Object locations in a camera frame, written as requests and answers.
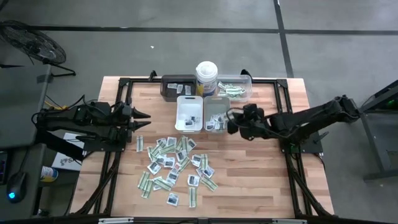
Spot white metal bracket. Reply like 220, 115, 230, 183
98, 217, 134, 224
272, 218, 308, 224

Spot grey desk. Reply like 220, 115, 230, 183
0, 64, 53, 220

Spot dark grey plastic tray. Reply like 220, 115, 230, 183
159, 74, 198, 103

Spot disinfectant wipes canister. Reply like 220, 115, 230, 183
195, 60, 219, 97

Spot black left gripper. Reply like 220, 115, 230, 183
111, 101, 152, 135

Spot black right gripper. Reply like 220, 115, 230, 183
226, 103, 271, 141

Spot black metal table frame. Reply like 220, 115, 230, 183
70, 77, 335, 218

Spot white and yellow canister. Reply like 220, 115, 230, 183
40, 166, 59, 184

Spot black floor fan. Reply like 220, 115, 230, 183
0, 20, 76, 78

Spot dark metal cart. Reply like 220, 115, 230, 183
357, 79, 398, 181

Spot black computer mouse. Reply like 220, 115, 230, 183
6, 171, 27, 205

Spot white plastic bin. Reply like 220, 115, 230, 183
174, 95, 205, 134

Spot black keyboard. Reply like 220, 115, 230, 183
0, 151, 9, 185

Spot clear plastic container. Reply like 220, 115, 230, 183
216, 74, 253, 103

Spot yellow power cable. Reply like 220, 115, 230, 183
45, 100, 69, 110

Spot white cardboard box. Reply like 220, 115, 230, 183
51, 133, 85, 172

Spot grey plastic bin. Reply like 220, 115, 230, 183
202, 95, 233, 134

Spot black cable bundle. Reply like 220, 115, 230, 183
287, 154, 332, 217
73, 152, 121, 216

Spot black slanted bar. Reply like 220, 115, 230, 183
34, 126, 85, 162

